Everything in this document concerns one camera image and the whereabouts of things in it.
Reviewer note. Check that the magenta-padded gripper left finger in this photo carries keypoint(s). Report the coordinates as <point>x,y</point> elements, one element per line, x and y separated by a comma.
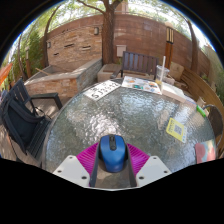
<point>71,168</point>

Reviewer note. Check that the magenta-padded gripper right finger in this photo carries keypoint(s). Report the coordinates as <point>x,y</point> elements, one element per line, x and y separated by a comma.
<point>151,168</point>

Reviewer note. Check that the blue computer mouse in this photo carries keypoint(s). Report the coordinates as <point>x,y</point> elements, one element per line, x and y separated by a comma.
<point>112,155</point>

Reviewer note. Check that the yellow square card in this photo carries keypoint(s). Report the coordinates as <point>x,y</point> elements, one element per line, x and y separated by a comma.
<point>176,129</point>

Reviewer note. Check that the black folding chair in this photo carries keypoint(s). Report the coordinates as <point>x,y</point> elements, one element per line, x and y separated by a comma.
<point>20,120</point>

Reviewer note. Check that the white book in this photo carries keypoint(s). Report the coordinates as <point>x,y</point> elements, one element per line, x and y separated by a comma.
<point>173,91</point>

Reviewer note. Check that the stone brick counter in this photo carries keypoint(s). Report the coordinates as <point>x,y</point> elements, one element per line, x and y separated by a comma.
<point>63,85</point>

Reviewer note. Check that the white printed placard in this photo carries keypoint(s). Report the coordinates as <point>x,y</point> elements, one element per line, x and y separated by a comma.
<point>101,90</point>

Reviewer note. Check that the colourful printed menu sheet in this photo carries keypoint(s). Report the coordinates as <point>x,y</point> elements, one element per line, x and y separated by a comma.
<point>141,85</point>

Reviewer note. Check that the curved wooden bench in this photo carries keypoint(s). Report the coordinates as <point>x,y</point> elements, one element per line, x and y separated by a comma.
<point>200,88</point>

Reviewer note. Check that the clear plastic cup with straw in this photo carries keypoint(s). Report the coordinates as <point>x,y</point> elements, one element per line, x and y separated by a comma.
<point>162,71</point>

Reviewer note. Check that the beige stone slab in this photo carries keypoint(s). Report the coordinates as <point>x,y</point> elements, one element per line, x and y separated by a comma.
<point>176,70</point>

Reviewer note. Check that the dark wooden slatted chair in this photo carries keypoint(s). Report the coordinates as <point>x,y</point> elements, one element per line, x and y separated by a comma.
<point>138,63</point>

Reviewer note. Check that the slender tree trunk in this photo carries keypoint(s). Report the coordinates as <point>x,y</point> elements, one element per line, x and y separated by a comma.
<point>194,50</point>

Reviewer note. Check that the large tree trunk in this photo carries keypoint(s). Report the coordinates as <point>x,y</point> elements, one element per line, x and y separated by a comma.
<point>107,36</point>

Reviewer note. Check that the grey wall box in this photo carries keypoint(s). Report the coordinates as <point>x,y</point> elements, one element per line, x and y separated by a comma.
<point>121,50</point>

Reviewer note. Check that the dark wall lamp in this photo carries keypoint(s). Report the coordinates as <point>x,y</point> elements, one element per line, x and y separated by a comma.
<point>96,30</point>
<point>49,44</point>

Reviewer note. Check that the wooden lamp post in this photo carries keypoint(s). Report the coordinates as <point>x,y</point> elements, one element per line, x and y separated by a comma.
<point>169,43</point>

